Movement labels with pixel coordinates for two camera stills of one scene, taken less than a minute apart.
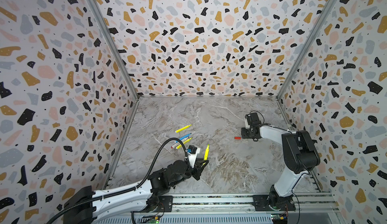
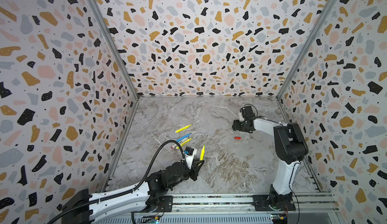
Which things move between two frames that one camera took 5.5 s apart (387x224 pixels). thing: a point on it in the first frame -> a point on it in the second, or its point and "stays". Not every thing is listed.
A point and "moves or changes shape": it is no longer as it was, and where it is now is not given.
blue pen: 184,136 stays
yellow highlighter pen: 183,128 stays
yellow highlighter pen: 186,141 stays
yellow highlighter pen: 206,153 moves or changes shape
